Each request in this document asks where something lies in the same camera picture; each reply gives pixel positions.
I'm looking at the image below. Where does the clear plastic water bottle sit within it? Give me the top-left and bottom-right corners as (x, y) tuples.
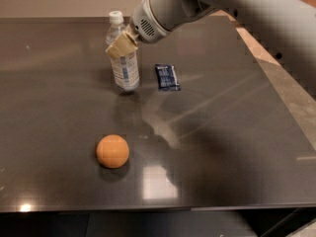
(106, 11), (139, 92)

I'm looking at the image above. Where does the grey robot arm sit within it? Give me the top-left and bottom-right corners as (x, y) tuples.
(106, 0), (316, 97)

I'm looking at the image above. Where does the dark blue snack packet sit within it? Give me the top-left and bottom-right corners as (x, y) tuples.
(155, 64), (181, 91)

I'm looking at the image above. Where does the orange ball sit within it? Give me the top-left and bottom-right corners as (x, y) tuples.
(96, 134), (129, 169)

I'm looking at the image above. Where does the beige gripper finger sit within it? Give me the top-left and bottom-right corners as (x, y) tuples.
(106, 31), (138, 59)

